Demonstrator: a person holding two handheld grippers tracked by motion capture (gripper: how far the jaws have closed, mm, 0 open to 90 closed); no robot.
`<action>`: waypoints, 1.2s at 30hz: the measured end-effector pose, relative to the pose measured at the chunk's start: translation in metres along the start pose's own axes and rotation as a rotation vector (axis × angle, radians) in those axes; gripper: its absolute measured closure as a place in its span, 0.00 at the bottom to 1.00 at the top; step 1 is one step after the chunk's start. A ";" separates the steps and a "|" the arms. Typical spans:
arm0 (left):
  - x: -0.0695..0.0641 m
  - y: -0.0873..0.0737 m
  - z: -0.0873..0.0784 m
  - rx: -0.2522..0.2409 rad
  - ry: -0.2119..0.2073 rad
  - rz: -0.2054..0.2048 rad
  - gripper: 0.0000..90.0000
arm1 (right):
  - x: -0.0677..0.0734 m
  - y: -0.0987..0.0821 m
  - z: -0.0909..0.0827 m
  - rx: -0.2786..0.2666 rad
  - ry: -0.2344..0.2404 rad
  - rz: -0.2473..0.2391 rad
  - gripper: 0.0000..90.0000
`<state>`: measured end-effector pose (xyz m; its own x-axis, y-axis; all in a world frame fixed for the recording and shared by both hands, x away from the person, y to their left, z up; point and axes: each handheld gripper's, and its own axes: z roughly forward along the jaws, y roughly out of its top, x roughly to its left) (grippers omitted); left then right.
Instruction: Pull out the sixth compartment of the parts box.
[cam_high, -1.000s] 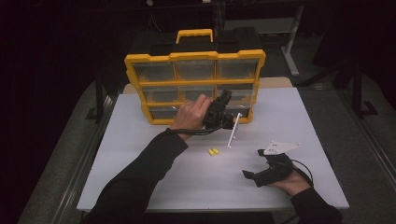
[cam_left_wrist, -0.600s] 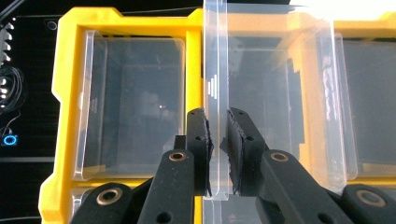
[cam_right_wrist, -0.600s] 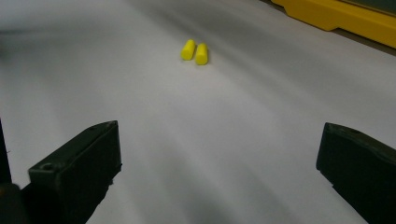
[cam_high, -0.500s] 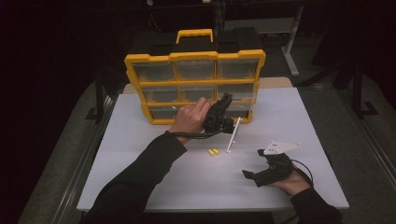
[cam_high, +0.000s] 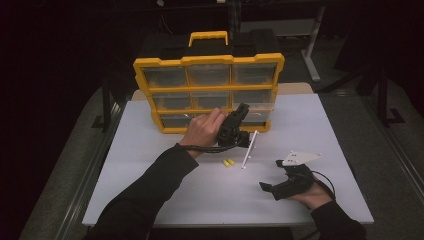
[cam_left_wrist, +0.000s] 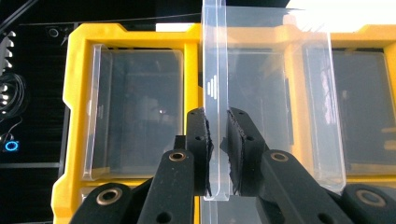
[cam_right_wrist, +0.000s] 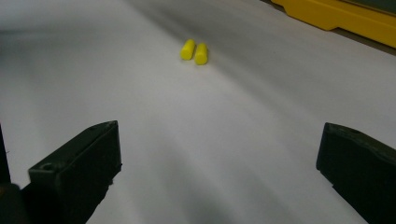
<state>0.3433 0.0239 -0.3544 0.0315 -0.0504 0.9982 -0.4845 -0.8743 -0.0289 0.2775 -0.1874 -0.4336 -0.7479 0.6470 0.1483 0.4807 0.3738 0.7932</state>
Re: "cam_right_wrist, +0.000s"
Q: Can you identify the yellow and black organizer box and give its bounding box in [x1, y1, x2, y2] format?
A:
[270, 0, 396, 49]

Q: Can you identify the yellow foam earplug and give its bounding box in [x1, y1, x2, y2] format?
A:
[179, 38, 197, 61]
[194, 42, 208, 66]

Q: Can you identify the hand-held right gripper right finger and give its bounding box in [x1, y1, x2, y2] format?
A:
[316, 122, 396, 224]

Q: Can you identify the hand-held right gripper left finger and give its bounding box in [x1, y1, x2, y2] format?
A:
[28, 120, 122, 224]

